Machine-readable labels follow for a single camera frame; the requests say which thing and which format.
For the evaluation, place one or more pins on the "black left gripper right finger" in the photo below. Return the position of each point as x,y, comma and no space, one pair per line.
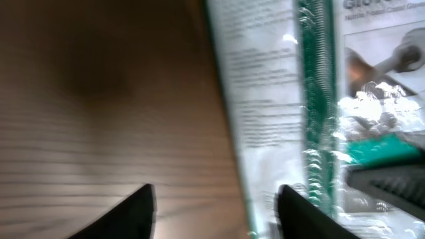
299,219

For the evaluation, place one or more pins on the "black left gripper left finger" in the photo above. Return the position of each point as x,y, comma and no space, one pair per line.
133,218

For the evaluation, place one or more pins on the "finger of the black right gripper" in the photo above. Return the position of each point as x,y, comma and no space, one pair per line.
401,185

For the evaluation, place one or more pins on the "green white packet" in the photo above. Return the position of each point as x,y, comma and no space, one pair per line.
313,87

